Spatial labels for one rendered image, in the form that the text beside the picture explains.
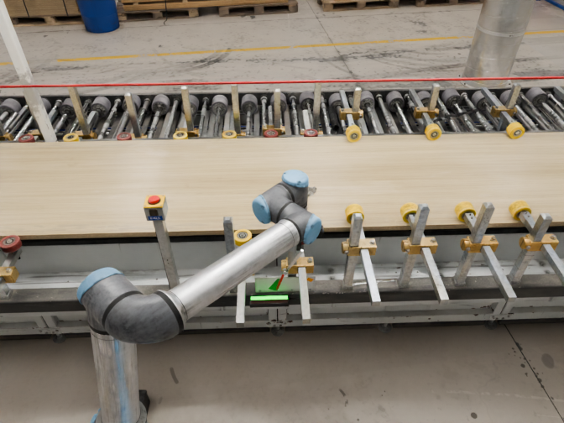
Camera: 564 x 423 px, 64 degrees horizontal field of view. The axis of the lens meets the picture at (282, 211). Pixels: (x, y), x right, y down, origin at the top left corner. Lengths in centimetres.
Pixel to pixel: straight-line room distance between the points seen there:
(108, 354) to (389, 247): 139
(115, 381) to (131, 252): 96
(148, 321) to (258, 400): 152
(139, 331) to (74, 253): 126
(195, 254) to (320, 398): 100
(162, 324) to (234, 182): 128
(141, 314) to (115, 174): 145
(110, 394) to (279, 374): 134
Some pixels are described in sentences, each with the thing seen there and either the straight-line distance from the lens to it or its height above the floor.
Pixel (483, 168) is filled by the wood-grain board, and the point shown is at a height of 90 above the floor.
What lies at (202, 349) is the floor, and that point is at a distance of 271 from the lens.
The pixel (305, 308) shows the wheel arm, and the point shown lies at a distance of 176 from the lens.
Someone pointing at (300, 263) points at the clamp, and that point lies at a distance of 190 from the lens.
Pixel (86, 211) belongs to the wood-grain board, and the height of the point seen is 90.
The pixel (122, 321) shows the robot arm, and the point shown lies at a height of 142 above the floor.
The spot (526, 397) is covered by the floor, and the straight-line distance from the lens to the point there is 284.
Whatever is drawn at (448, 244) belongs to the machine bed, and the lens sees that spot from 230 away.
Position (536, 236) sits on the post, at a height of 100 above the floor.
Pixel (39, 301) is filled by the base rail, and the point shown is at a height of 70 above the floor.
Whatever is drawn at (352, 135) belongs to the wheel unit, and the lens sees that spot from 255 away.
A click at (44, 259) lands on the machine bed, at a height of 71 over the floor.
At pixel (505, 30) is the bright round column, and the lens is 537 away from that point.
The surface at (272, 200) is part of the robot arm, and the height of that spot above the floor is 137.
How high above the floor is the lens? 228
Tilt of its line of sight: 42 degrees down
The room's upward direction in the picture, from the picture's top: straight up
